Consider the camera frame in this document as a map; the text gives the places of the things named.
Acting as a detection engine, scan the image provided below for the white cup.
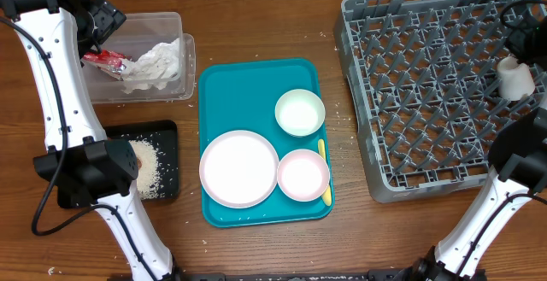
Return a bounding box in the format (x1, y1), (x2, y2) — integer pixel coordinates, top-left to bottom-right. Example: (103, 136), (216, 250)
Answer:
(497, 56), (536, 102)

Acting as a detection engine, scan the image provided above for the red snack wrapper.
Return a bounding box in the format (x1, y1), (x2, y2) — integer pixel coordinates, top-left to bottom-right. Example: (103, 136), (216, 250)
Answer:
(82, 50), (131, 80)

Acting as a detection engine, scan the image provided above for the white napkin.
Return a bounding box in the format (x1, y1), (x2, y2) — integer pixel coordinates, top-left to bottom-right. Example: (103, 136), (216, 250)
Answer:
(120, 59), (158, 94)
(135, 38), (179, 79)

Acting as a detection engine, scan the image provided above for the large white plate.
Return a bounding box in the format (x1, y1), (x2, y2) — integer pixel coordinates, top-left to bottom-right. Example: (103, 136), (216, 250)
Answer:
(199, 130), (279, 209)

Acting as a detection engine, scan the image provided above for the pale green bowl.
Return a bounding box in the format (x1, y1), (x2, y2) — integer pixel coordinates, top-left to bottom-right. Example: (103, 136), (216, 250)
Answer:
(274, 89), (326, 138)

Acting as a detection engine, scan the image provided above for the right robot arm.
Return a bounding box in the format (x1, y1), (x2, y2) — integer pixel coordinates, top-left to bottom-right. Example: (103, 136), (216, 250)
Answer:
(395, 100), (546, 281)

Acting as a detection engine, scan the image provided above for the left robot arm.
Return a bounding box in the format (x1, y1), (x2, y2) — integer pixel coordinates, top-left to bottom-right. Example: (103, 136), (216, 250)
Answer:
(1, 0), (183, 280)

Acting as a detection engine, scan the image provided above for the grey dishwasher rack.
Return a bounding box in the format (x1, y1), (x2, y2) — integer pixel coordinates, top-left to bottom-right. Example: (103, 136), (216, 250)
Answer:
(334, 0), (546, 203)

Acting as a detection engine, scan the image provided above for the black tray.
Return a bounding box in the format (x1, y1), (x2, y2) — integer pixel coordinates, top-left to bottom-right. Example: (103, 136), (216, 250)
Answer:
(56, 120), (180, 209)

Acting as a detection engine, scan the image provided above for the teal serving tray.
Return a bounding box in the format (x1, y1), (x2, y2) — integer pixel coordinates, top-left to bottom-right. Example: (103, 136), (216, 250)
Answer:
(198, 58), (334, 228)

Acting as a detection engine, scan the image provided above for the spilled rice pile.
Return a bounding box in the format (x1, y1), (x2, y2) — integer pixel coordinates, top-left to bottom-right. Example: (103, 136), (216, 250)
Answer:
(129, 140), (163, 200)

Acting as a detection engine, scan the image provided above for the yellow plastic spoon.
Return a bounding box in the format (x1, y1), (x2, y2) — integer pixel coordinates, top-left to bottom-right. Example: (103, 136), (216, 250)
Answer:
(318, 138), (332, 207)

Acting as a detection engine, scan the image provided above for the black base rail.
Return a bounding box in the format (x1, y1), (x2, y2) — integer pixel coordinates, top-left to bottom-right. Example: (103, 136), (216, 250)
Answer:
(106, 268), (488, 281)

